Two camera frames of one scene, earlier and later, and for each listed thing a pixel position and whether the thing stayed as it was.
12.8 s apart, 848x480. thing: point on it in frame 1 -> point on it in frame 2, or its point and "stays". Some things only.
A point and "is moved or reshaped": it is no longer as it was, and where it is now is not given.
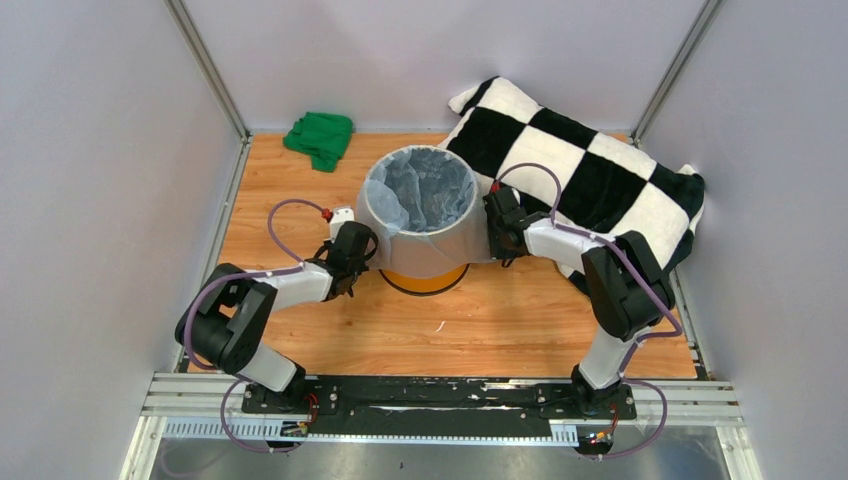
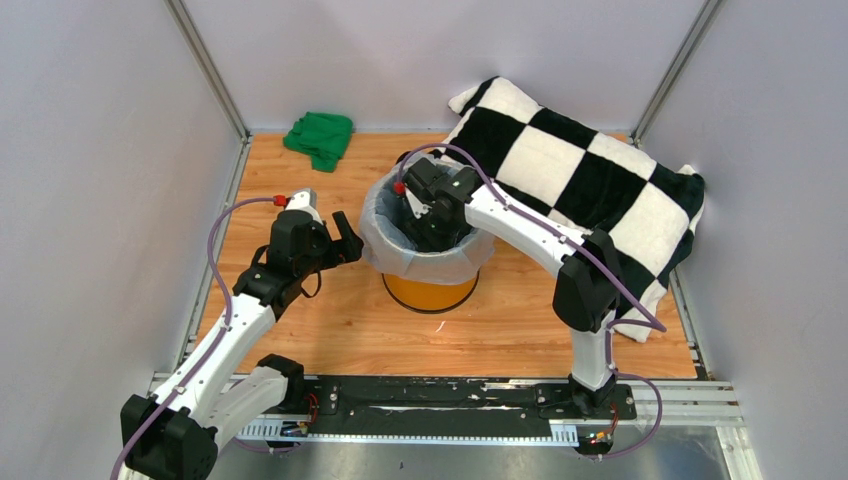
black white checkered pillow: x=601 y=185 stays
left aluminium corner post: x=209 y=68 stays
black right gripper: x=497 y=251 -> x=420 y=236
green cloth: x=323 y=136 stays
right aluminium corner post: x=674 y=68 stays
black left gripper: x=362 y=267 -> x=339 y=251
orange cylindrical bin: x=424 y=286 is moved or reshaped
